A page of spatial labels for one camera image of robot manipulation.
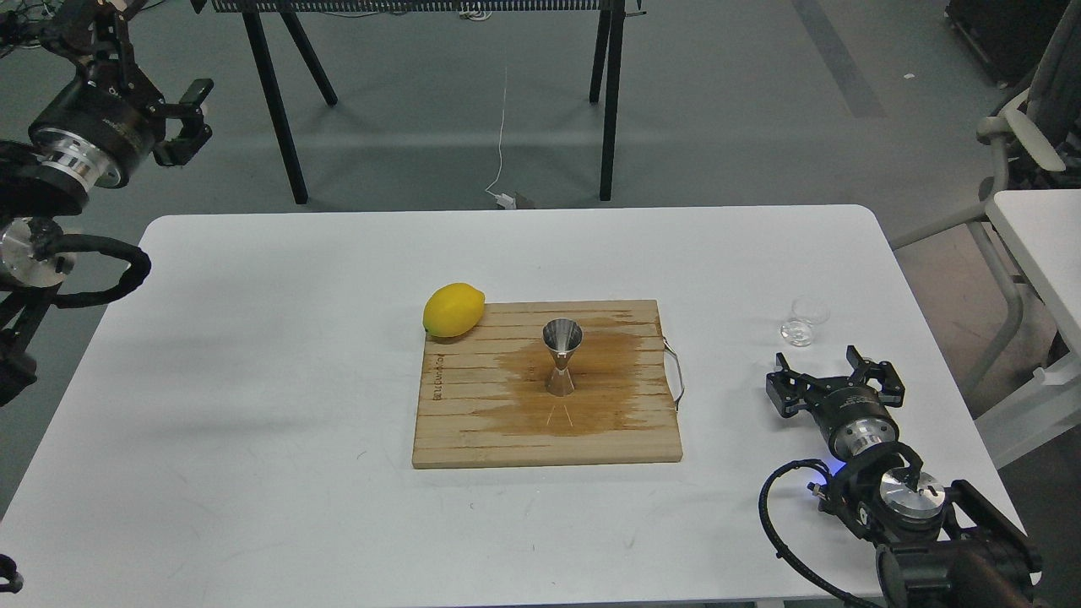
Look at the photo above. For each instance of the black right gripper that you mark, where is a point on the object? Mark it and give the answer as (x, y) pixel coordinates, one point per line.
(850, 419)

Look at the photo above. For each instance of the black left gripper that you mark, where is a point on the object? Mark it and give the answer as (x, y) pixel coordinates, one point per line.
(93, 36)

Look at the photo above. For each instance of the small clear glass cup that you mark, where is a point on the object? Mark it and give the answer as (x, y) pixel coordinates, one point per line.
(805, 314)

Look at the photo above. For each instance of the steel double jigger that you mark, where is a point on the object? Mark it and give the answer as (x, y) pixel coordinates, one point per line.
(562, 337)

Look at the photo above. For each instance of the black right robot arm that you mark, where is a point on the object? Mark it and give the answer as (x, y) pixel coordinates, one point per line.
(936, 545)

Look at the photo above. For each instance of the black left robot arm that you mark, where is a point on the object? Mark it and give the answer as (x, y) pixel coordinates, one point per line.
(37, 186)

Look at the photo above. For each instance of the white side table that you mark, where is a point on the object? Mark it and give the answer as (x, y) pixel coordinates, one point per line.
(1041, 229)

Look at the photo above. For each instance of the wooden cutting board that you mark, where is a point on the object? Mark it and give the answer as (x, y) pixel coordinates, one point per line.
(483, 400)

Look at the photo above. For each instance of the yellow lemon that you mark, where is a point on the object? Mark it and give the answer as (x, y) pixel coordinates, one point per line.
(453, 310)

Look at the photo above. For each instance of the black equipment case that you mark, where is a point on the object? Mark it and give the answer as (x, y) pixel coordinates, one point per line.
(1009, 37)

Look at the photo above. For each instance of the black metal table frame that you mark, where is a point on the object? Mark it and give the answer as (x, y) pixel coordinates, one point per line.
(418, 59)

